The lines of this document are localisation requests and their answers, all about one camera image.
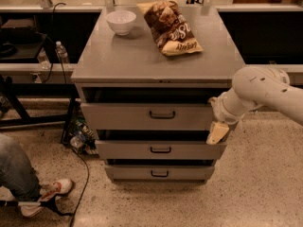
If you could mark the white ceramic bowl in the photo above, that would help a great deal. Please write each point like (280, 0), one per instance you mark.
(121, 22)

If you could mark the clear plastic cup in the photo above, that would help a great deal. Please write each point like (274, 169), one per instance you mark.
(43, 60)

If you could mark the grey middle drawer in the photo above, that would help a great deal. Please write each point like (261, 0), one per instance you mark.
(159, 150)

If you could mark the grey top drawer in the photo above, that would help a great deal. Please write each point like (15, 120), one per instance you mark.
(151, 117)

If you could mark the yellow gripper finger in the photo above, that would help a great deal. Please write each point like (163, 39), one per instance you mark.
(218, 131)

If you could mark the clear water bottle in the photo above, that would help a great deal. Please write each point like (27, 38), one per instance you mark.
(62, 53)

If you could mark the crushed bottle trash pile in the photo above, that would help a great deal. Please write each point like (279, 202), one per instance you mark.
(82, 138)

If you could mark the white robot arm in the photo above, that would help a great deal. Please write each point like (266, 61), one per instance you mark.
(254, 87)

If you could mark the black metal stand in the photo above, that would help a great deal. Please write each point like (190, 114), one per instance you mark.
(12, 91)

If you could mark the person leg in jeans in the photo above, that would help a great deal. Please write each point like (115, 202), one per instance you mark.
(16, 172)

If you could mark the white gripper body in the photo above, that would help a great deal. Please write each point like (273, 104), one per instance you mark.
(222, 112)

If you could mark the grey bottom drawer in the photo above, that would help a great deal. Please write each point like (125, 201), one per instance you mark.
(159, 173)

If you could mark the grey drawer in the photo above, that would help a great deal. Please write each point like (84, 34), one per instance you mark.
(151, 117)
(159, 150)
(159, 173)

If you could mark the grey drawer cabinet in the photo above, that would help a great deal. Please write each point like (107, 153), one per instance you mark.
(130, 69)

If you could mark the white red sneaker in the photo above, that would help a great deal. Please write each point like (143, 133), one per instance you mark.
(51, 190)

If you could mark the brown chip bag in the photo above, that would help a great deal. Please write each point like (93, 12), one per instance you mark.
(170, 29)

